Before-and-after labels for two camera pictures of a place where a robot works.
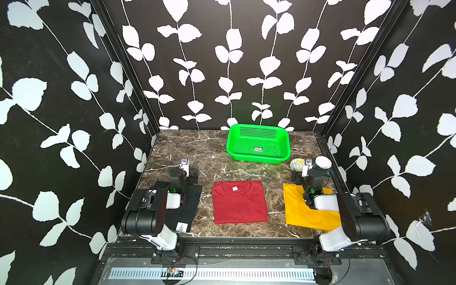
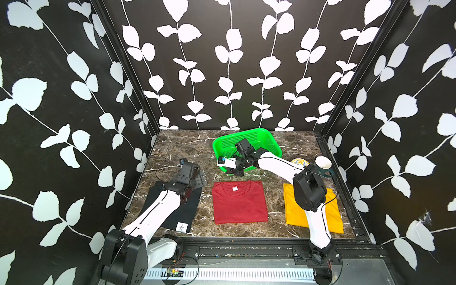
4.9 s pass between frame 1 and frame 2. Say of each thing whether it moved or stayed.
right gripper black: moved
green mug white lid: stayed
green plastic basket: moved
